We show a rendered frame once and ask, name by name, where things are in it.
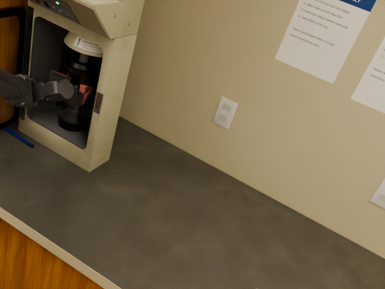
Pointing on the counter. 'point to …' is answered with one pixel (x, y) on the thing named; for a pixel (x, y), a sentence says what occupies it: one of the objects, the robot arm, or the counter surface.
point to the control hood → (97, 15)
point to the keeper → (98, 102)
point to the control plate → (59, 8)
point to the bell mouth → (83, 45)
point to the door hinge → (27, 49)
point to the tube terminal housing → (110, 88)
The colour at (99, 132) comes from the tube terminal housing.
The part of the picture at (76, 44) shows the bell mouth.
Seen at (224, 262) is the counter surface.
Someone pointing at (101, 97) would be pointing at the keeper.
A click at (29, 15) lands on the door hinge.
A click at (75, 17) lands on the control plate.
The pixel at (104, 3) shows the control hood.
